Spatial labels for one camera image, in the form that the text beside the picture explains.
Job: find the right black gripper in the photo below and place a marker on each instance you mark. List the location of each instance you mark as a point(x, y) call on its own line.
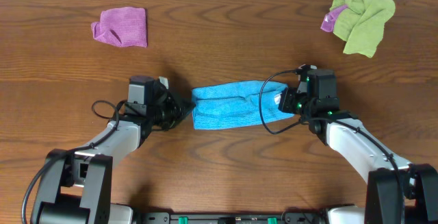
point(287, 95)

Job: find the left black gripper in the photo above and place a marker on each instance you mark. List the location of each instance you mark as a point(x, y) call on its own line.
point(180, 110)

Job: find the blue microfiber cloth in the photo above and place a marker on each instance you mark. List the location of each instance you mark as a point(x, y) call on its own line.
point(237, 104)

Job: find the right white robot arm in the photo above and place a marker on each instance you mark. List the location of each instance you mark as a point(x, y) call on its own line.
point(398, 191)

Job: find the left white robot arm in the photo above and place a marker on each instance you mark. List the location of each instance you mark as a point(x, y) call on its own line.
point(75, 185)

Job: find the small purple cloth under green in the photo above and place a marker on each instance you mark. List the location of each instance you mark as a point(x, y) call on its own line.
point(328, 23)

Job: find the folded purple cloth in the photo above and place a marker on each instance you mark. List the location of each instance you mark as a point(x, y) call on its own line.
point(121, 27)

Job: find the green crumpled cloth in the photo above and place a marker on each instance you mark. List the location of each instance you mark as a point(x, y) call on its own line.
point(361, 23)

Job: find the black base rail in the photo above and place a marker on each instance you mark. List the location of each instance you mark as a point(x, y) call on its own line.
point(284, 218)

